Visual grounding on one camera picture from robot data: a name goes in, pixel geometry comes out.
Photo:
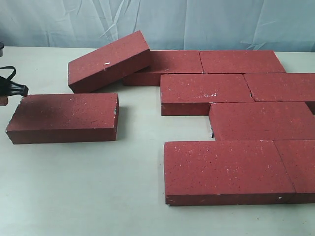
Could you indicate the red brick back row left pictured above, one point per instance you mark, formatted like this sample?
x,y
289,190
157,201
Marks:
x,y
165,62

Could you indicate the white backdrop curtain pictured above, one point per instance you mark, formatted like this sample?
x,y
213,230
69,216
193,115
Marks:
x,y
279,25

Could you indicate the tilted red brick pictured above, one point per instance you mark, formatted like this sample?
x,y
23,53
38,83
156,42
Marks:
x,y
109,63

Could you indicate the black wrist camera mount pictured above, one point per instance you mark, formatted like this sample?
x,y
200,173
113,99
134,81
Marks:
x,y
1,49

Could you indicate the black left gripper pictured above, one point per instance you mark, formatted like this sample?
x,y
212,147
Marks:
x,y
10,88

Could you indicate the red brick third row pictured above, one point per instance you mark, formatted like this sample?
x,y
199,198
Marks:
x,y
262,121

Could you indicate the red brick with chipped corner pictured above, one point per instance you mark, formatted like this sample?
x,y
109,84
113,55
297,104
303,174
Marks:
x,y
193,94

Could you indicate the red brick back row right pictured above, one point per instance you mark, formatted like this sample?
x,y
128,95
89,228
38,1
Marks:
x,y
240,62

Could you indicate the red brick second row right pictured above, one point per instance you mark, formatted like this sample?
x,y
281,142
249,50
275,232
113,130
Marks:
x,y
282,87

